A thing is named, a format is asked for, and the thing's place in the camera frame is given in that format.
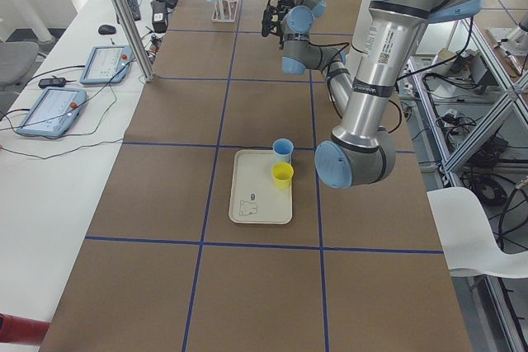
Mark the near teach pendant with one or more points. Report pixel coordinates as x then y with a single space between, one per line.
53 113

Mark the far teach pendant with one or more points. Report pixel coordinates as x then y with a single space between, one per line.
106 64

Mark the yellow plastic cup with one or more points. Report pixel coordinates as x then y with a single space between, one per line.
282 174

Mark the cream bunny serving tray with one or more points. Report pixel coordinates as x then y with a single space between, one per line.
254 197

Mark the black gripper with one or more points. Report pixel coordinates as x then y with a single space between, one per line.
283 7
275 21

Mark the black power adapter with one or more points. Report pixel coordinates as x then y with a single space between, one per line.
159 16

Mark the white wire cup rack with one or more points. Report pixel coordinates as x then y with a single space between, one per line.
224 11

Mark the black computer mouse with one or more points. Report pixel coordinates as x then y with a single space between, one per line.
106 29

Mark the aluminium frame post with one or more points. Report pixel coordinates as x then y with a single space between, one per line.
128 24

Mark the teach pendant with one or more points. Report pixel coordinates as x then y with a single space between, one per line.
53 113
106 64

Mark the black keyboard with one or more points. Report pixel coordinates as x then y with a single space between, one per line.
134 9

